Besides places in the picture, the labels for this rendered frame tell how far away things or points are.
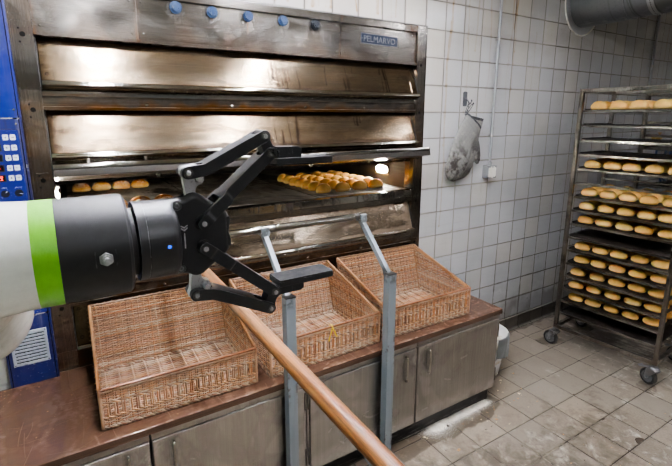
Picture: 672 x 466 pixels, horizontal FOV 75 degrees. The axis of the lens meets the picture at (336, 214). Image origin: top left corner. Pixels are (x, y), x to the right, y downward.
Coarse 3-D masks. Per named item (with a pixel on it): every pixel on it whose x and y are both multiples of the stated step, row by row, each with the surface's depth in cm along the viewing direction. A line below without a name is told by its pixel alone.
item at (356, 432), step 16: (208, 272) 119; (256, 320) 92; (256, 336) 89; (272, 336) 86; (272, 352) 83; (288, 352) 80; (288, 368) 77; (304, 368) 75; (304, 384) 72; (320, 384) 71; (320, 400) 68; (336, 400) 67; (336, 416) 65; (352, 416) 64; (352, 432) 61; (368, 432) 61; (368, 448) 58; (384, 448) 58; (384, 464) 56; (400, 464) 55
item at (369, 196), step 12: (372, 192) 254; (384, 192) 254; (396, 192) 258; (408, 192) 263; (264, 204) 219; (276, 204) 219; (288, 204) 222; (300, 204) 226; (312, 204) 230; (324, 204) 234; (336, 204) 238; (240, 216) 210
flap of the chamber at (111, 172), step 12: (336, 156) 215; (348, 156) 219; (360, 156) 222; (372, 156) 226; (384, 156) 230; (396, 156) 234; (408, 156) 239; (420, 156) 250; (96, 168) 162; (108, 168) 164; (120, 168) 166; (132, 168) 168; (144, 168) 170; (156, 168) 173; (168, 168) 175; (228, 168) 195; (60, 180) 170
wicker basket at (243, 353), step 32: (96, 320) 181; (128, 320) 187; (160, 320) 193; (224, 320) 206; (96, 352) 160; (128, 352) 186; (160, 352) 192; (224, 352) 195; (256, 352) 171; (96, 384) 146; (128, 384) 148; (160, 384) 154; (192, 384) 160; (224, 384) 172; (128, 416) 150
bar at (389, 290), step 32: (288, 224) 182; (320, 224) 191; (384, 288) 190; (288, 320) 164; (384, 320) 193; (384, 352) 196; (288, 384) 169; (384, 384) 199; (288, 416) 173; (384, 416) 202; (288, 448) 177
